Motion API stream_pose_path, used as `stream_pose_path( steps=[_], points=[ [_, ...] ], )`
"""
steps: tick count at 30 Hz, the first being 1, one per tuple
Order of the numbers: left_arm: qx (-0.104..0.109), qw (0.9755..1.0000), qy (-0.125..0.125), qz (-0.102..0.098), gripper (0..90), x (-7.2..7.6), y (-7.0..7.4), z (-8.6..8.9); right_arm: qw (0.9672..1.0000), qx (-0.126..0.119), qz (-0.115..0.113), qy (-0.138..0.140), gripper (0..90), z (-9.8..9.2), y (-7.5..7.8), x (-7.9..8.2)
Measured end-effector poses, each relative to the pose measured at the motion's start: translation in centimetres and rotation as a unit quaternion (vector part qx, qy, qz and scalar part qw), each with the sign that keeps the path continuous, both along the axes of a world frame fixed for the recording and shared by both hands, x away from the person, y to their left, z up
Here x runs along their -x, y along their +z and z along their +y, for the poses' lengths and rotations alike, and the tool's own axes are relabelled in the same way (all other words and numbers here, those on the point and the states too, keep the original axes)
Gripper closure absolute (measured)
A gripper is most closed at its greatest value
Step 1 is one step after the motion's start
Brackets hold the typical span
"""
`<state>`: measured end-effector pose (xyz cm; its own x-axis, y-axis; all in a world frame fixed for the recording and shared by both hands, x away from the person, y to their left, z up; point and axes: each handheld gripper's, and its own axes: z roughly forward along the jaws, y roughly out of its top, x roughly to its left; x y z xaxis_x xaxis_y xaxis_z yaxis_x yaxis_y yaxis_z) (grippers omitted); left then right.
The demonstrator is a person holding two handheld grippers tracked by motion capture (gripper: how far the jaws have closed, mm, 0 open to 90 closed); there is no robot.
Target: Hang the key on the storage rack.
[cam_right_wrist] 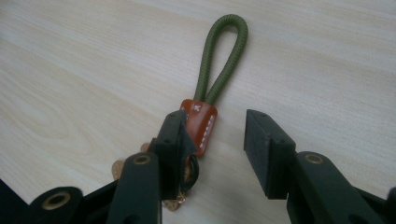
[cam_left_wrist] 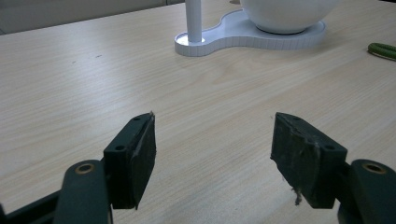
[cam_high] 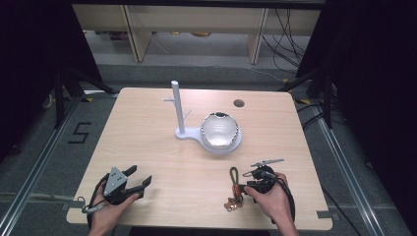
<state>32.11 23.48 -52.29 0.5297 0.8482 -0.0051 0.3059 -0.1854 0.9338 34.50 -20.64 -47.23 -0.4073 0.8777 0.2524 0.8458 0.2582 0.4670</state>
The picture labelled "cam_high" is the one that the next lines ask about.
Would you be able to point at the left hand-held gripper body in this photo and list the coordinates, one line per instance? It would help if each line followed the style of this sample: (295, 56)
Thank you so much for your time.
(115, 186)

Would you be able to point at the person's right hand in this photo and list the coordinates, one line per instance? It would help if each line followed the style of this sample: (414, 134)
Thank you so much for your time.
(273, 201)

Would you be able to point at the white stand with pole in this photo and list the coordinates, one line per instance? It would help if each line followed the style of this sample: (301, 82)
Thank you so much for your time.
(179, 114)

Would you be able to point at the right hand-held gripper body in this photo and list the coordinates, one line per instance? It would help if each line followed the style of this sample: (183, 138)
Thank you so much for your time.
(263, 179)

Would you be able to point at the beige wooden desk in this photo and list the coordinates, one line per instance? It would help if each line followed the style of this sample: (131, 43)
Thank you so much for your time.
(196, 19)

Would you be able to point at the metal floor rail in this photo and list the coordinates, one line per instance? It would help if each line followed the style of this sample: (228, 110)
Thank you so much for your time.
(36, 157)
(347, 170)

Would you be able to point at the black tripod stand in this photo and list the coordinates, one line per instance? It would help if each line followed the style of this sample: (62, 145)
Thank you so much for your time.
(323, 91)
(64, 95)

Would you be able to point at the person's left hand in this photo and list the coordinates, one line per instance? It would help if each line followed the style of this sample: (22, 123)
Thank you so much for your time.
(109, 211)

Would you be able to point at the black curtain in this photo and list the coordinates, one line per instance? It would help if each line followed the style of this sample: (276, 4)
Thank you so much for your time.
(370, 82)
(36, 65)

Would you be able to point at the black tape floor mark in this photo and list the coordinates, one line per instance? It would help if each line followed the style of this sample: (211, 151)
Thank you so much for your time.
(79, 132)

